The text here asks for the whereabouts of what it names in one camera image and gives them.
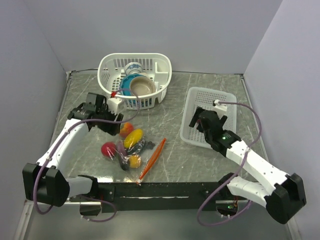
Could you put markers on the blue plate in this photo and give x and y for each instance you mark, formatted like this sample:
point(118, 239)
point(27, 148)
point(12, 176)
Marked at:
point(125, 84)

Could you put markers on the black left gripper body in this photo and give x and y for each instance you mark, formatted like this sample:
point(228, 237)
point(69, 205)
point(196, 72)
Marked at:
point(105, 114)

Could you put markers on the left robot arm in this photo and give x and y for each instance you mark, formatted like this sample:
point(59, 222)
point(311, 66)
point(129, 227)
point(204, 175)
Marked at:
point(44, 181)

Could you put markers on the blue white porcelain bowl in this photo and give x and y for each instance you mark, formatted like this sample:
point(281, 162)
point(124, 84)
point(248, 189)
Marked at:
point(133, 68)

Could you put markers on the clear zip top bag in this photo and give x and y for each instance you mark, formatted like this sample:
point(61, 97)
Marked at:
point(149, 157)

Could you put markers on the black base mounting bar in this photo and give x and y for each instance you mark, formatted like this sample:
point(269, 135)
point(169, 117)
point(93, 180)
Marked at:
point(129, 196)

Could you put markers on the red fake apple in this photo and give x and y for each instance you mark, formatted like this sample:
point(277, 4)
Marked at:
point(109, 149)

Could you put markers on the dark fake grapes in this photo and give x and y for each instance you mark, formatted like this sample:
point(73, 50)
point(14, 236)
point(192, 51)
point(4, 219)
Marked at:
point(141, 146)

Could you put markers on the small yellow fake fruit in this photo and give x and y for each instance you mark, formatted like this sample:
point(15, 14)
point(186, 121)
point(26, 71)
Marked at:
point(135, 161)

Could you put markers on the white perforated plastic basket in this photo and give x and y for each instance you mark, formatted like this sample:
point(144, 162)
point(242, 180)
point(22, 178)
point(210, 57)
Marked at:
point(203, 98)

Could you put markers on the orange fake persimmon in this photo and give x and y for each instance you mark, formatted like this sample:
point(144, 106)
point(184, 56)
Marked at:
point(126, 129)

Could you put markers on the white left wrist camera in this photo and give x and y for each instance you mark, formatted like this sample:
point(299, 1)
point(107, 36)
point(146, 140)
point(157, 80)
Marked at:
point(115, 105)

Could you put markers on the purple fake eggplant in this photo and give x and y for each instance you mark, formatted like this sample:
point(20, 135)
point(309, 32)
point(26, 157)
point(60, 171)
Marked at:
point(122, 156)

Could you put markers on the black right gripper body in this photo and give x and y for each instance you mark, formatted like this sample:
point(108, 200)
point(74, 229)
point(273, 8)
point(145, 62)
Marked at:
point(196, 116)

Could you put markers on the white dish rack basket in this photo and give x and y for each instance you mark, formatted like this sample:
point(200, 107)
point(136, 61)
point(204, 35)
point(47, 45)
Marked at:
point(146, 74)

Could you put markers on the beige ceramic bowl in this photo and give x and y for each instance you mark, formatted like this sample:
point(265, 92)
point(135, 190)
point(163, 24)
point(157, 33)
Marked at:
point(142, 85)

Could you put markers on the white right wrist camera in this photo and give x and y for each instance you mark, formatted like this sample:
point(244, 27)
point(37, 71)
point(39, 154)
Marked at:
point(219, 108)

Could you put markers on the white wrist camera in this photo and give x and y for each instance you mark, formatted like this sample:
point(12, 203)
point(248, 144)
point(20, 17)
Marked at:
point(115, 105)
point(219, 108)

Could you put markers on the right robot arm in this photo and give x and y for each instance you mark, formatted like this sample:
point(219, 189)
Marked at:
point(282, 194)

